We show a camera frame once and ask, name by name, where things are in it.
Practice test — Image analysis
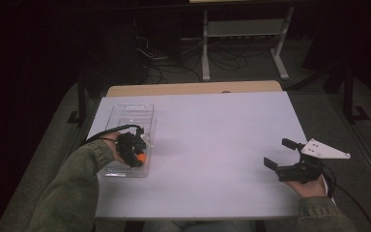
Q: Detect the black metal stand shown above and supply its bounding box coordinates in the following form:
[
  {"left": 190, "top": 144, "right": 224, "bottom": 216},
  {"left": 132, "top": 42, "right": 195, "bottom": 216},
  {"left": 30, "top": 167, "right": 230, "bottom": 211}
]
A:
[
  {"left": 67, "top": 72, "right": 89, "bottom": 126},
  {"left": 341, "top": 62, "right": 371, "bottom": 124}
]

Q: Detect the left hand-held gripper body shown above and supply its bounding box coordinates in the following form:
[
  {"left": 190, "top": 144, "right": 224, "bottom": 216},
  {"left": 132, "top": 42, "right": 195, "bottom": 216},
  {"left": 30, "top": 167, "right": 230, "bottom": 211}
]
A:
[{"left": 115, "top": 127, "right": 147, "bottom": 163}]

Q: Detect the clear plastic tray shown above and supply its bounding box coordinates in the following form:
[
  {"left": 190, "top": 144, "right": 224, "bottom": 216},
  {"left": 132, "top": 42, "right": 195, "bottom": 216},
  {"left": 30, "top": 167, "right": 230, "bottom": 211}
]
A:
[{"left": 98, "top": 102, "right": 156, "bottom": 179}]

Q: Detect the person's left hand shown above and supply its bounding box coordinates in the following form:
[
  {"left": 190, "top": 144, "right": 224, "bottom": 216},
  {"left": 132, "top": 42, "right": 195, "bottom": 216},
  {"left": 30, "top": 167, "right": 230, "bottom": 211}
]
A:
[{"left": 103, "top": 130, "right": 128, "bottom": 165}]

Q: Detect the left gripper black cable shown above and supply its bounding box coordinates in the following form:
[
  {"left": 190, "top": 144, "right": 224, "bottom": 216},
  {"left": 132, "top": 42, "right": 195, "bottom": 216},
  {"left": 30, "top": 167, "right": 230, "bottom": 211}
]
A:
[{"left": 81, "top": 124, "right": 143, "bottom": 146}]

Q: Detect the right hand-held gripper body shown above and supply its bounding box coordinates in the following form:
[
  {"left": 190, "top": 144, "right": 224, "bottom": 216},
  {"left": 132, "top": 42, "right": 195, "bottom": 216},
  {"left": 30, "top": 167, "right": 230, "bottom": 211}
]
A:
[{"left": 274, "top": 138, "right": 352, "bottom": 185}]

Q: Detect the tangle of floor cables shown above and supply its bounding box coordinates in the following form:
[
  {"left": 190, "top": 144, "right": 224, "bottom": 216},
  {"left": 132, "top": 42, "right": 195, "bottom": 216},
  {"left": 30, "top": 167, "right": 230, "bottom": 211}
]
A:
[{"left": 134, "top": 34, "right": 249, "bottom": 85}]

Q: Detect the person's right hand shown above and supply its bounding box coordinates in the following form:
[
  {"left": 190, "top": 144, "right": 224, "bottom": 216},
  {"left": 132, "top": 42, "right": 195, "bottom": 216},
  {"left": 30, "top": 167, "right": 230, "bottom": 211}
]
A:
[{"left": 284, "top": 175, "right": 328, "bottom": 199}]

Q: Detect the white metal desk frame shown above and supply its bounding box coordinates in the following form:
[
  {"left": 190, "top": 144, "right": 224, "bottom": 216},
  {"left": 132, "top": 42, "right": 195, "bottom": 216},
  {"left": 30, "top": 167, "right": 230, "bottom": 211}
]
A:
[{"left": 200, "top": 6, "right": 295, "bottom": 82}]

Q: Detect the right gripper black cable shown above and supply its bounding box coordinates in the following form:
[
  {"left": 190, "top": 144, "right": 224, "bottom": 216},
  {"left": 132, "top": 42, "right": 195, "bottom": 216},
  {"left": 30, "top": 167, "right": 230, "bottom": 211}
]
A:
[{"left": 322, "top": 165, "right": 371, "bottom": 232}]

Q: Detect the wooden table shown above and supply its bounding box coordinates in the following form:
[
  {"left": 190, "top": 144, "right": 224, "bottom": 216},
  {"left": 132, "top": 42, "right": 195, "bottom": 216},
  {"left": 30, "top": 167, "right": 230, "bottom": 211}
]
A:
[{"left": 105, "top": 80, "right": 283, "bottom": 98}]

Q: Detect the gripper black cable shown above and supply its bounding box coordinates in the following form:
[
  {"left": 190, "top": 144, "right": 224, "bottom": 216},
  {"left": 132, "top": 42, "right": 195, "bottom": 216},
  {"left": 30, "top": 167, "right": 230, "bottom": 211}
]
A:
[
  {"left": 81, "top": 124, "right": 143, "bottom": 146},
  {"left": 322, "top": 165, "right": 371, "bottom": 232}
]

